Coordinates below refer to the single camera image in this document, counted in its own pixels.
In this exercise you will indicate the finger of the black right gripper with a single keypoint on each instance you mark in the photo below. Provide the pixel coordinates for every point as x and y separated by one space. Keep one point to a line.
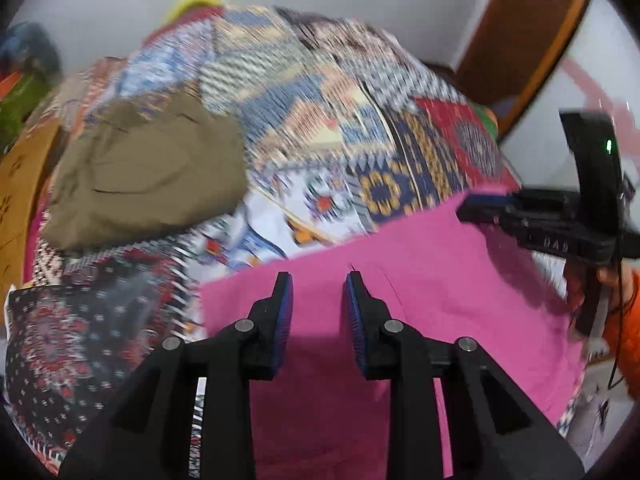
482 208

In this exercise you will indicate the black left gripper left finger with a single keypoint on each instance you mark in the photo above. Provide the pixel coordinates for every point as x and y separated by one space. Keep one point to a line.
145 430

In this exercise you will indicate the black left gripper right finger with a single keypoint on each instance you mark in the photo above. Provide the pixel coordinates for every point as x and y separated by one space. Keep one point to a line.
451 404

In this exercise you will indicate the pink pants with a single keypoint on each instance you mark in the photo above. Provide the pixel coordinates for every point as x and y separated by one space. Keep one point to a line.
319 418

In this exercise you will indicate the orange sleeve right forearm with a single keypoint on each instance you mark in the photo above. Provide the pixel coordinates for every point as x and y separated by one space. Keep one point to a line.
621 331

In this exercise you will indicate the person's right hand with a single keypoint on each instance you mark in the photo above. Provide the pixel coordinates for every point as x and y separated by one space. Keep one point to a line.
620 282

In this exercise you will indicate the white wardrobe sliding door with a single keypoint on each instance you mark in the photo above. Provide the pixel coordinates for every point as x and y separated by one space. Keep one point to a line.
598 71

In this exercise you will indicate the colourful patchwork bedspread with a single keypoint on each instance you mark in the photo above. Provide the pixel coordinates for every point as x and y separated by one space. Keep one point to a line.
343 132

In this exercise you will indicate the brown wooden door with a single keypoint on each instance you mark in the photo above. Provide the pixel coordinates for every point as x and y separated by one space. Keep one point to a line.
513 51

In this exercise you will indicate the olive green folded garment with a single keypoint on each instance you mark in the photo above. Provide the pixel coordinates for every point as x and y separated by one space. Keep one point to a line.
127 178

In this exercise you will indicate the yellow wooden board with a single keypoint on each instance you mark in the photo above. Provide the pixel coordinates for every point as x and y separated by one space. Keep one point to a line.
21 172

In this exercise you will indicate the green storage basket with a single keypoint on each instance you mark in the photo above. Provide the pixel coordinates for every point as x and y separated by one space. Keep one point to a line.
20 95

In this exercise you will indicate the yellow curved foam tube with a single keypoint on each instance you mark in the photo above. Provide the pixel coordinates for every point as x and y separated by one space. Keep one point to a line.
180 7

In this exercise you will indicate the pile of blue clothes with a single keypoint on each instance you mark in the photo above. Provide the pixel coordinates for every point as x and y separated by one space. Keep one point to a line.
26 47

